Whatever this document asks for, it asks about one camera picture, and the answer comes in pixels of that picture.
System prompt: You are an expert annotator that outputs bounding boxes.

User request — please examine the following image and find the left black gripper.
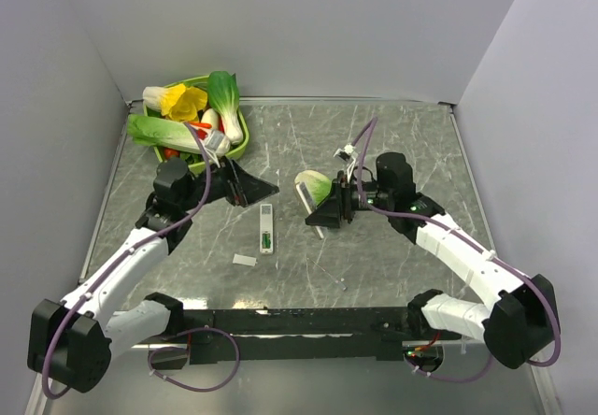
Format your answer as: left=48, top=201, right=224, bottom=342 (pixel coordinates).
left=179, top=155, right=278, bottom=211

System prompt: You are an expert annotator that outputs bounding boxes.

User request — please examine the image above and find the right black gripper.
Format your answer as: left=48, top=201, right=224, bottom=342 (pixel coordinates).
left=306, top=170, right=393, bottom=228

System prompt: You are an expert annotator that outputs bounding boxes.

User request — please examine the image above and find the long white remote control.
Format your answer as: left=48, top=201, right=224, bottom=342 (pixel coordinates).
left=259, top=204, right=274, bottom=255

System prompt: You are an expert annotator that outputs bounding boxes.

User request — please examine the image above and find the white universal AC remote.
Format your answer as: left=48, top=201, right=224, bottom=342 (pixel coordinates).
left=294, top=181, right=325, bottom=240

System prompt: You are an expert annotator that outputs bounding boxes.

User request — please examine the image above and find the white battery cover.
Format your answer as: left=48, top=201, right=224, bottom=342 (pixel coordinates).
left=233, top=253, right=257, bottom=267

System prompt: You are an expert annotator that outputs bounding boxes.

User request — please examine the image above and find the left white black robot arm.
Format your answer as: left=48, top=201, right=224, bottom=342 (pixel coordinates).
left=27, top=157, right=279, bottom=399

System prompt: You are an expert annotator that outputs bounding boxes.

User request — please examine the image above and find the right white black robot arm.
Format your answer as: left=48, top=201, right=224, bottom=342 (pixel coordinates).
left=294, top=152, right=560, bottom=369

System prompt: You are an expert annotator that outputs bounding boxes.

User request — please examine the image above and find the green napa cabbage half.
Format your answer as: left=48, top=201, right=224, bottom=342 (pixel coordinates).
left=294, top=170, right=332, bottom=206

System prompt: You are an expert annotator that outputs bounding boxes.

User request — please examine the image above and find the green plastic basket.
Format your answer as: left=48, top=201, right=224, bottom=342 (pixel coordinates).
left=142, top=75, right=250, bottom=175

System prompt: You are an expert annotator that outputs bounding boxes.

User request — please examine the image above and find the red chili pepper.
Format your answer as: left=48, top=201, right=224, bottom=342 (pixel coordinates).
left=187, top=122, right=212, bottom=129

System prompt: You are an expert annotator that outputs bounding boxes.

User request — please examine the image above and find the white radish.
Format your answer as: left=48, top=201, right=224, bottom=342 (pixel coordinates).
left=200, top=108, right=220, bottom=130

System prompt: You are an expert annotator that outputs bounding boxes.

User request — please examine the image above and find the green white bok choy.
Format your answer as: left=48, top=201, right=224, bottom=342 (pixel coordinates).
left=206, top=71, right=244, bottom=145

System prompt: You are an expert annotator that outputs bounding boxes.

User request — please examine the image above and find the long green white cabbage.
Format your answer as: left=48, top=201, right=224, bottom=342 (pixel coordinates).
left=126, top=114, right=232, bottom=157

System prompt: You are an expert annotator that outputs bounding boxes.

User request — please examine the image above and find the yellow leafed cabbage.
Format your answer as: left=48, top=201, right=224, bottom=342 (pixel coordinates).
left=142, top=83, right=207, bottom=122

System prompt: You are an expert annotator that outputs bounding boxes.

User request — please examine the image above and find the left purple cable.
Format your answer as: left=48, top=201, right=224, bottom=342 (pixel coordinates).
left=40, top=122, right=240, bottom=400

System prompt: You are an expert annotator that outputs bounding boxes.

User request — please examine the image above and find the purple cable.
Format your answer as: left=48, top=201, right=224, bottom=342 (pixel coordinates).
left=40, top=122, right=240, bottom=400
left=349, top=116, right=561, bottom=383

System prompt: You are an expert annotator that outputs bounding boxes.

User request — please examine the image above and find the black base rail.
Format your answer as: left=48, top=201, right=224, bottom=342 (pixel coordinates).
left=139, top=307, right=461, bottom=365

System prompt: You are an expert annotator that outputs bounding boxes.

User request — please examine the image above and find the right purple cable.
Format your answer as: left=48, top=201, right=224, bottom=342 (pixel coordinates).
left=349, top=116, right=561, bottom=383

